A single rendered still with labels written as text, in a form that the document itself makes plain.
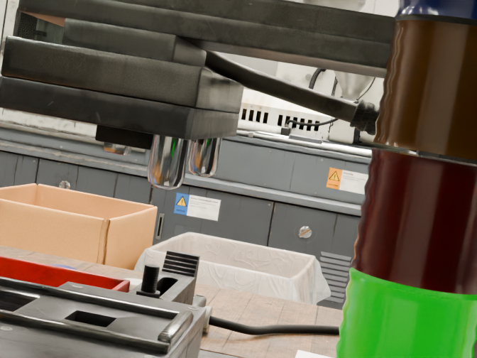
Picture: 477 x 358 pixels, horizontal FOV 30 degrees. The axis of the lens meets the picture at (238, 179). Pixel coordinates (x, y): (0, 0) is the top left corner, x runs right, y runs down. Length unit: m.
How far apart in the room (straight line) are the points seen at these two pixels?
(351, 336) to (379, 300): 0.01
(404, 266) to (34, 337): 0.30
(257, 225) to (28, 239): 2.37
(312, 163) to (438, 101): 4.74
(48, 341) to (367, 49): 0.23
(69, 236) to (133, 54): 2.36
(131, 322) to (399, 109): 0.34
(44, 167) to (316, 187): 1.60
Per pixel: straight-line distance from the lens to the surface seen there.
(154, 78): 0.44
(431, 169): 0.23
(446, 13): 0.24
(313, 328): 0.97
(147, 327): 0.55
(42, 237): 2.85
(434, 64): 0.24
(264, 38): 0.47
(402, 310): 0.24
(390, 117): 0.24
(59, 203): 3.41
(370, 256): 0.24
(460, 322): 0.24
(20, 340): 0.49
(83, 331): 0.51
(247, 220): 5.04
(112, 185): 5.22
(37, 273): 0.81
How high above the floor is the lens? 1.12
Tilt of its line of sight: 4 degrees down
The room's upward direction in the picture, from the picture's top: 9 degrees clockwise
